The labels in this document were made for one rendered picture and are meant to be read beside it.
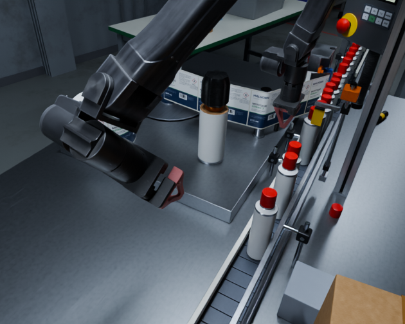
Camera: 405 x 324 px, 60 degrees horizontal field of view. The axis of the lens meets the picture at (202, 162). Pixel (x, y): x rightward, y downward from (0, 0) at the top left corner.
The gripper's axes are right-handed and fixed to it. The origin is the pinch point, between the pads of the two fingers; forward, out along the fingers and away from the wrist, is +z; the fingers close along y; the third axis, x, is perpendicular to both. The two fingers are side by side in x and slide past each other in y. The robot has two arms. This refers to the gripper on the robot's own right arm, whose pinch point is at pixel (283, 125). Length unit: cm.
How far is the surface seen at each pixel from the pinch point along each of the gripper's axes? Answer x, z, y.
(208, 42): -87, 25, -118
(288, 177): 8.9, 0.7, 22.2
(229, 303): 8, 16, 51
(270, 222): 10.0, 2.5, 37.2
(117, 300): -15, 22, 61
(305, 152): 7.6, 10.3, -5.6
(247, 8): -89, 16, -187
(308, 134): 7.1, 3.8, -5.5
